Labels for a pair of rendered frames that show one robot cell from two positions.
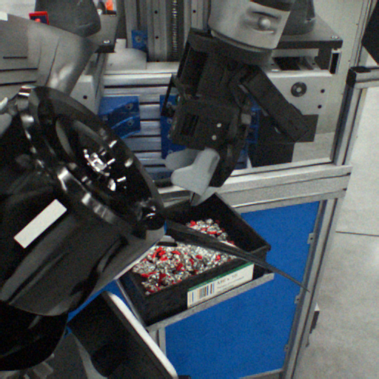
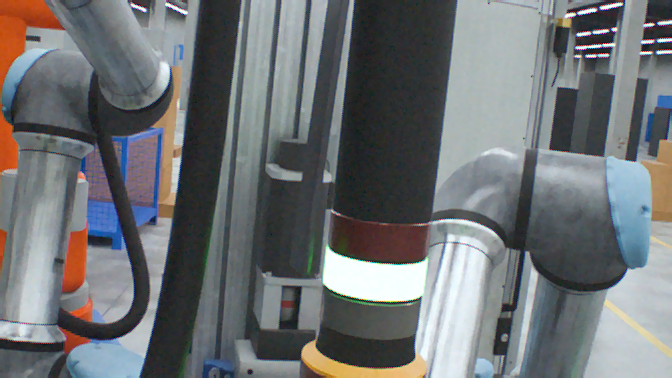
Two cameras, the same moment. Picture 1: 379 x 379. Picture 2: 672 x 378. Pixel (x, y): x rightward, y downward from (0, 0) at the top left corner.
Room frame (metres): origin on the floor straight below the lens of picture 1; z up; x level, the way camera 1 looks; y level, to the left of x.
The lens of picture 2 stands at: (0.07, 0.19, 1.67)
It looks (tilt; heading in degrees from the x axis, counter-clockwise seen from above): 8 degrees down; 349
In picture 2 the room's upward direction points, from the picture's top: 6 degrees clockwise
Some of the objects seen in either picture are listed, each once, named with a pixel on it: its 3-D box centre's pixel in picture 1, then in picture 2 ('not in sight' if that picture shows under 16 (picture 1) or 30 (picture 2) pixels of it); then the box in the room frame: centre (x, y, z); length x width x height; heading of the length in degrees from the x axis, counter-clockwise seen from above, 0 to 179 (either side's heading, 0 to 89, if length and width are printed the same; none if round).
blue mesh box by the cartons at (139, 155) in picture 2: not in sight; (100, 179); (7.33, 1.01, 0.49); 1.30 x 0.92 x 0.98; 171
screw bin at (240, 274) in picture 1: (183, 253); not in sight; (0.53, 0.00, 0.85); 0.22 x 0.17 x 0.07; 119
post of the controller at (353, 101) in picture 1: (349, 118); not in sight; (0.78, -0.31, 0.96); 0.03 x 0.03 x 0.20; 13
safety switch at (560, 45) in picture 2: not in sight; (552, 51); (2.38, -0.93, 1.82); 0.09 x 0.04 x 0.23; 103
